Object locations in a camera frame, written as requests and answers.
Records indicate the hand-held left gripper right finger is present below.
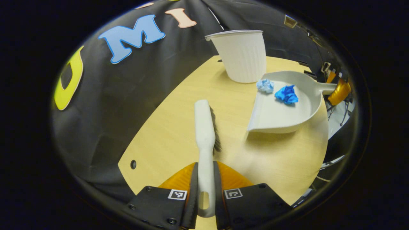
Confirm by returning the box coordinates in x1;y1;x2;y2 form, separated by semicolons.
213;161;293;230

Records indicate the wooden desktop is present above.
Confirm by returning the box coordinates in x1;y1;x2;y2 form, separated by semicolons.
118;56;329;230

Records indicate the white ribbed garbage bin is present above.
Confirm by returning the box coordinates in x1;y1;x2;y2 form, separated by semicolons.
205;30;267;84

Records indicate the black backdrop cloth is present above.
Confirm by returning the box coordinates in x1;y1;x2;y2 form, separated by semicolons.
51;0;323;205

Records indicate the black cable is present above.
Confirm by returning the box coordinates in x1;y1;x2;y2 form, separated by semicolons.
326;102;352;127

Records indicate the white dustpan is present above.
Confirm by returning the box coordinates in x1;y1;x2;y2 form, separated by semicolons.
247;71;337;134

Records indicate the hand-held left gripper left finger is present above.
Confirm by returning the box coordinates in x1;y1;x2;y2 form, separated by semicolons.
123;162;198;230

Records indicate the dark blue paper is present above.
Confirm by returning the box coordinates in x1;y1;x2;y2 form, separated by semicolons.
274;85;299;105

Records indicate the small white broom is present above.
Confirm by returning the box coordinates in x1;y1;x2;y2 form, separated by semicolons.
194;99;222;218

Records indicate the light blue paper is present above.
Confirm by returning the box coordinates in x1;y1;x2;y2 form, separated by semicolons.
256;79;274;94

